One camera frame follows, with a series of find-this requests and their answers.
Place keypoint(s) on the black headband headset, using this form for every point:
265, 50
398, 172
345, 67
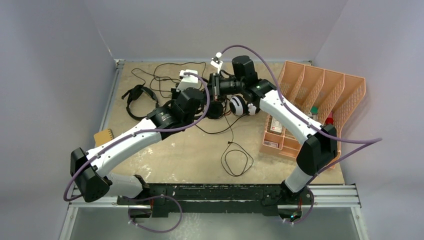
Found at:
140, 100

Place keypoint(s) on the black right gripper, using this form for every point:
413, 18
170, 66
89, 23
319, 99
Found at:
216, 87

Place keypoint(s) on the peach plastic file organizer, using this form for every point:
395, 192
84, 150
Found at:
334, 93

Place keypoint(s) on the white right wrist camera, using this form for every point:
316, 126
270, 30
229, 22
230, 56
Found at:
216, 62

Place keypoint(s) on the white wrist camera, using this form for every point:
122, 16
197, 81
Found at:
216, 62
187, 80

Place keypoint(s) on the black over-ear headphones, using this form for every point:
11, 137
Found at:
216, 107

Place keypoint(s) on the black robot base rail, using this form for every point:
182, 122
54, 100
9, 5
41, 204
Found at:
268, 199

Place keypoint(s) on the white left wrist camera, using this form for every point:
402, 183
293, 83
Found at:
187, 80

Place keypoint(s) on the white box in front tray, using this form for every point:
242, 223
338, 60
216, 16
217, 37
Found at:
271, 144

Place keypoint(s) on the green cap object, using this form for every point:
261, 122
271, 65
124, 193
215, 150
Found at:
314, 110

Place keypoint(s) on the large white staples box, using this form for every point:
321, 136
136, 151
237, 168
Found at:
276, 126

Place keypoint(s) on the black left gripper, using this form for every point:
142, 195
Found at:
174, 94

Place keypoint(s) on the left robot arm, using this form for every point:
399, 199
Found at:
91, 169

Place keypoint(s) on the white and black headphones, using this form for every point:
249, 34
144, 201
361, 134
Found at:
239, 107

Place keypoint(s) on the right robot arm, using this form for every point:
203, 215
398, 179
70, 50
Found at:
318, 143

